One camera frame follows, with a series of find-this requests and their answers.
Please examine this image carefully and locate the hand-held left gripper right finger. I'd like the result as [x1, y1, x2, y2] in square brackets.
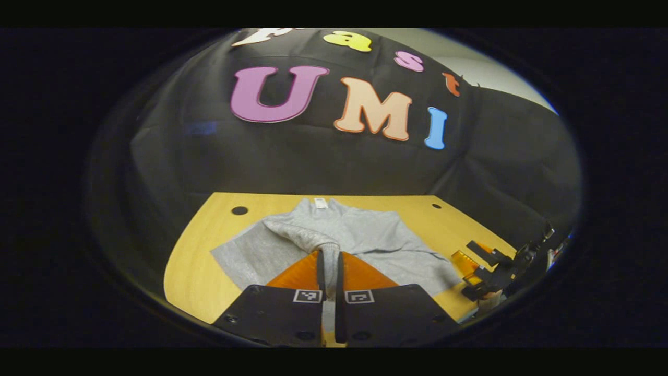
[334, 251, 461, 348]

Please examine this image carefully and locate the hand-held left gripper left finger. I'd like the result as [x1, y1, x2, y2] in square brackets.
[211, 250, 327, 348]

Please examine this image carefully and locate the grey sweatshirt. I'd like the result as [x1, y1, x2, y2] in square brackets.
[210, 197, 462, 335]

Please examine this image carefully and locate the black backdrop cloth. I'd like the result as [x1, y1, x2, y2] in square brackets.
[86, 28, 584, 303]

